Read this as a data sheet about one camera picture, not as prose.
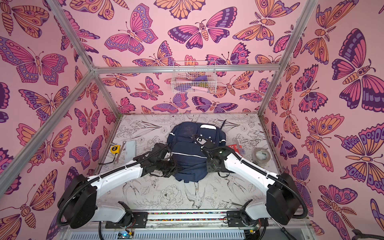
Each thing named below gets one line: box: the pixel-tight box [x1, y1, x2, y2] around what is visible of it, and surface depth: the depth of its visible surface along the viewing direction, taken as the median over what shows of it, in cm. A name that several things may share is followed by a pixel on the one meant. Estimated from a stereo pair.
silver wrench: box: [114, 140, 127, 165], surface depth 101 cm
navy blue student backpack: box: [167, 121, 227, 183], surface depth 92 cm
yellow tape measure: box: [110, 145, 121, 154], surface depth 100 cm
